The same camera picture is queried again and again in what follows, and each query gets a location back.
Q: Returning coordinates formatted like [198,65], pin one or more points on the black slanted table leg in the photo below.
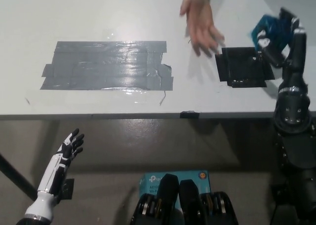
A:
[17,176]

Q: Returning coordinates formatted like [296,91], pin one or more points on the grey duct tape patch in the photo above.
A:
[98,67]

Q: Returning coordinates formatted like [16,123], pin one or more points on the white and black robot left hand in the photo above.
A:
[55,165]

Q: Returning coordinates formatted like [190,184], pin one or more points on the person bare hand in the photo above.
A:
[200,20]

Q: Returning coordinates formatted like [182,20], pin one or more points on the small black tape piece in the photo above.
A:
[189,114]

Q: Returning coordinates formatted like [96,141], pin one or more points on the black tape square marking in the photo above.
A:
[242,67]

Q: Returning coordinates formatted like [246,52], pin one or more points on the black and white robot right hand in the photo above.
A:
[296,69]

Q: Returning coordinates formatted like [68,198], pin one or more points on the teal router cardboard box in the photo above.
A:
[192,176]

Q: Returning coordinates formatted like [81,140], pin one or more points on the blue rubik's cube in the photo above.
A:
[271,25]

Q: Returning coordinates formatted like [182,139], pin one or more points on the black floor plate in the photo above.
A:
[69,189]
[276,193]

